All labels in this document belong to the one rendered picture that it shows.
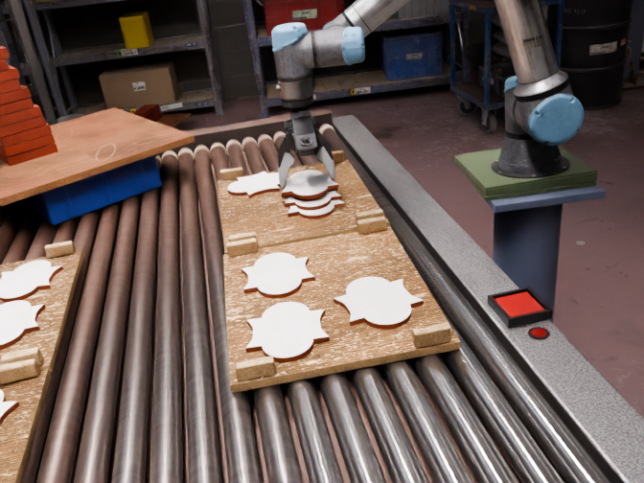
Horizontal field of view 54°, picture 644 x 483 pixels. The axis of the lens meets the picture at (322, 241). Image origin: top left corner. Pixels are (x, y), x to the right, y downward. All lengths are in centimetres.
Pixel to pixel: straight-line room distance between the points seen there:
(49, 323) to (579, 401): 87
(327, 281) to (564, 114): 64
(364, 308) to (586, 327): 171
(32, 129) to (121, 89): 414
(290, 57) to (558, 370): 81
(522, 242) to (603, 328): 104
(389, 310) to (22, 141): 110
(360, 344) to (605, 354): 166
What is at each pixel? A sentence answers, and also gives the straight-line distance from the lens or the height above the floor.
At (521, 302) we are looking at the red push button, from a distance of 109.
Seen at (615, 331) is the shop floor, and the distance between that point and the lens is 267.
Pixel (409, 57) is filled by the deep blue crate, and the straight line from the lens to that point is 568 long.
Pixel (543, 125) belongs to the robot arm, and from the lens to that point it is 145.
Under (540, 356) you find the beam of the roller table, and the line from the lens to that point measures 100.
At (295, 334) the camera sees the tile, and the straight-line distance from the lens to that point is 100.
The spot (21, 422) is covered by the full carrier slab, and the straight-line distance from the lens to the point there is 102.
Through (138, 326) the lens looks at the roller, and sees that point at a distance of 116.
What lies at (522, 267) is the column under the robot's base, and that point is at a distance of 173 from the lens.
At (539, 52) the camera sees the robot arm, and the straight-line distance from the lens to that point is 144.
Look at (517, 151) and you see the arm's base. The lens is 163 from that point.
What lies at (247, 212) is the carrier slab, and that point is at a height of 94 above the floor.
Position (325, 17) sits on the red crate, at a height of 74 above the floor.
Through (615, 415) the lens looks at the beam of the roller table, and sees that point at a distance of 93.
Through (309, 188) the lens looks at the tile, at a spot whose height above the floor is 98.
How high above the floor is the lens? 153
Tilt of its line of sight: 28 degrees down
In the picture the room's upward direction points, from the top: 7 degrees counter-clockwise
